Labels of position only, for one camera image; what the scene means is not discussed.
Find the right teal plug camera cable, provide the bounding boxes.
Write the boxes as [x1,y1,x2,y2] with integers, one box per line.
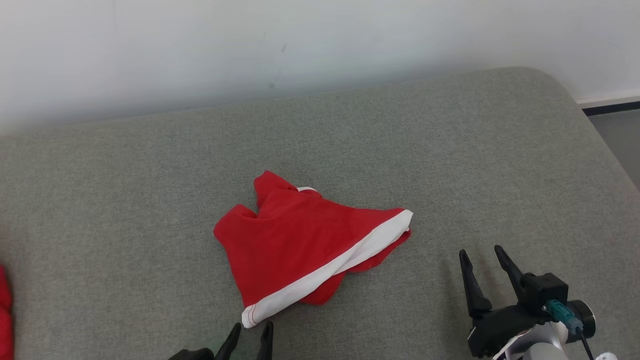
[545,299,598,360]

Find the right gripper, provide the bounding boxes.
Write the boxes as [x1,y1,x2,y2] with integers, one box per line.
[459,245,553,358]

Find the red shorts white trim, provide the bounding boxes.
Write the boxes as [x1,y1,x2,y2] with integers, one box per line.
[213,170,415,329]

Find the white black skirting board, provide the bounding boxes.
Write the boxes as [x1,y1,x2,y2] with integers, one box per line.
[576,94,640,117]

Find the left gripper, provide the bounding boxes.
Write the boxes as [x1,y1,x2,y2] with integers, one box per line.
[167,320,275,360]

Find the red jersey black lettering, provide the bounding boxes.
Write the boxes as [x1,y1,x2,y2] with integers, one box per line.
[0,265,14,360]

